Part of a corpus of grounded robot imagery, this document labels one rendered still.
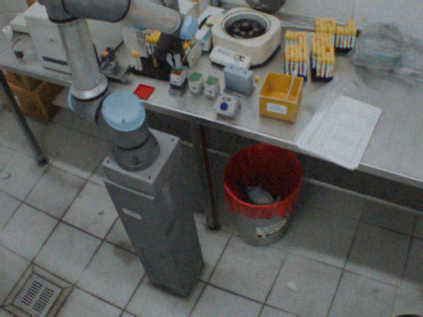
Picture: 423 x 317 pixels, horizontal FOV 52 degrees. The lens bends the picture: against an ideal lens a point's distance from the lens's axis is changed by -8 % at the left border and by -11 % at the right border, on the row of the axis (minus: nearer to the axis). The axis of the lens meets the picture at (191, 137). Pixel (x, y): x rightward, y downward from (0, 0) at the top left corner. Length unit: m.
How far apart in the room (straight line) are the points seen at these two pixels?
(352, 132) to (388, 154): 0.15
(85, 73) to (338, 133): 0.86
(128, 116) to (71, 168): 1.55
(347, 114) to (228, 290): 1.04
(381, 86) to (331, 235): 0.90
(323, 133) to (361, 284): 0.95
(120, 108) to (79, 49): 0.21
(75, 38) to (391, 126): 1.11
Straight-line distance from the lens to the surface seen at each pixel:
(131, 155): 1.46
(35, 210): 2.77
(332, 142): 1.61
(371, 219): 2.52
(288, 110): 1.64
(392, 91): 1.87
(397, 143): 1.68
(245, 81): 1.71
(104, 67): 1.92
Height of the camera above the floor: 2.11
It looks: 48 degrees down
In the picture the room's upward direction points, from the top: 10 degrees counter-clockwise
